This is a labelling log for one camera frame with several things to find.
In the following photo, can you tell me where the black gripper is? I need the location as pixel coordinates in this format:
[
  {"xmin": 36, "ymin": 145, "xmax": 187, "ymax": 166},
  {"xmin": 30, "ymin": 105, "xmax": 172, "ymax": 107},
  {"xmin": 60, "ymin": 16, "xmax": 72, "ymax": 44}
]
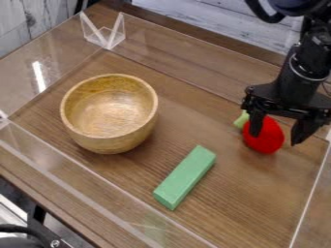
[{"xmin": 240, "ymin": 82, "xmax": 331, "ymax": 146}]

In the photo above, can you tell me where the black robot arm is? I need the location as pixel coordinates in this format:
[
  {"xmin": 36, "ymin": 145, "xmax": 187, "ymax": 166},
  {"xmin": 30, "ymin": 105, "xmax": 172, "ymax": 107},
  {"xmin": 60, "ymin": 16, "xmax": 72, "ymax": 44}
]
[{"xmin": 242, "ymin": 0, "xmax": 331, "ymax": 145}]

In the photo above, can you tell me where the red plush strawberry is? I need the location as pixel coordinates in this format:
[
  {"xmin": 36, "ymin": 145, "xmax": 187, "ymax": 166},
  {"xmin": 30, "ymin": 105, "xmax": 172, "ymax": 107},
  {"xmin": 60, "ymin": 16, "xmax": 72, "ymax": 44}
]
[{"xmin": 232, "ymin": 110, "xmax": 285, "ymax": 154}]

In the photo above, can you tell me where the wooden bowl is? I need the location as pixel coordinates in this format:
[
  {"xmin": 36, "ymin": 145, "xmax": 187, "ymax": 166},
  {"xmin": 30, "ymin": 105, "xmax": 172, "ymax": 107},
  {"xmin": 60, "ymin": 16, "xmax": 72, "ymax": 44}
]
[{"xmin": 60, "ymin": 74, "xmax": 159, "ymax": 154}]

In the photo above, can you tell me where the black table leg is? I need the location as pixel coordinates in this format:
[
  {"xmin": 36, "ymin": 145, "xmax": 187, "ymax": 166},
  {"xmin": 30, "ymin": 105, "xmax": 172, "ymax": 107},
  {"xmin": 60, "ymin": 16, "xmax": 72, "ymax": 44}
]
[{"xmin": 32, "ymin": 205, "xmax": 47, "ymax": 224}]

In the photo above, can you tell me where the black cable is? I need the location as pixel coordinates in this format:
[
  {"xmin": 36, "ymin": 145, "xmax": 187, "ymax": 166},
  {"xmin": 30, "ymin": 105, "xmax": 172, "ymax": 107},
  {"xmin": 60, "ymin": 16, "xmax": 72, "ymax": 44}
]
[{"xmin": 0, "ymin": 216, "xmax": 75, "ymax": 248}]

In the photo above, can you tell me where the clear acrylic tray wall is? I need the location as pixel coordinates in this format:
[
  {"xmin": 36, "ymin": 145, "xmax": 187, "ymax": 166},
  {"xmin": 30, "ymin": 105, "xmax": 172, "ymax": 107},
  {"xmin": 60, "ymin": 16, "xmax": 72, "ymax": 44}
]
[{"xmin": 0, "ymin": 112, "xmax": 216, "ymax": 248}]

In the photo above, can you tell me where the green rectangular block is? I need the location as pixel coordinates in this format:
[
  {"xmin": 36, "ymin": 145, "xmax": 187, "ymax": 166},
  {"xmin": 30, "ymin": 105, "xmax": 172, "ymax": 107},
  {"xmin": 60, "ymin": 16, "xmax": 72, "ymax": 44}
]
[{"xmin": 152, "ymin": 145, "xmax": 216, "ymax": 210}]

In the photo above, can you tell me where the clear acrylic corner bracket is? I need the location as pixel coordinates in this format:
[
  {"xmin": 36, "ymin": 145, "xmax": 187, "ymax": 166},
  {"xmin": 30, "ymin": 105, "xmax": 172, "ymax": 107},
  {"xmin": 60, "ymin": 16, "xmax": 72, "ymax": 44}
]
[{"xmin": 79, "ymin": 12, "xmax": 126, "ymax": 50}]

